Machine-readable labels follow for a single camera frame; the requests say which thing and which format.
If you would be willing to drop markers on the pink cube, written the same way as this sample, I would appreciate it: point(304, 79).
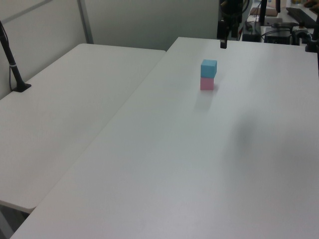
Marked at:
point(207, 83)

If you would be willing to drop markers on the black clamp mount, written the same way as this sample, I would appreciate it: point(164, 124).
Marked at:
point(310, 39)

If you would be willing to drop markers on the white side table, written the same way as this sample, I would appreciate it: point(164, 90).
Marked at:
point(69, 119)

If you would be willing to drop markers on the blue cube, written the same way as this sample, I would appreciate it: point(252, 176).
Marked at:
point(208, 68)

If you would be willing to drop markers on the black keyboard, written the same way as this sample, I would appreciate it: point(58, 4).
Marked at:
point(301, 16)

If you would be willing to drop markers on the black Franka gripper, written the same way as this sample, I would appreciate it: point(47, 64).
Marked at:
point(233, 19)

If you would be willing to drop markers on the black electronics box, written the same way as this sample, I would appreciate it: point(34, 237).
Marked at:
point(279, 33)

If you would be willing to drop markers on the black camera stand pole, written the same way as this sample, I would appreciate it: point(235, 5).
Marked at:
point(11, 59)

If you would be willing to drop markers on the black monitor stand pole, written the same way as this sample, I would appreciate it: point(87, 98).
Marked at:
point(262, 12)

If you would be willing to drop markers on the black Franka robot arm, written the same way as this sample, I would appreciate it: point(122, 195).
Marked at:
point(233, 6)

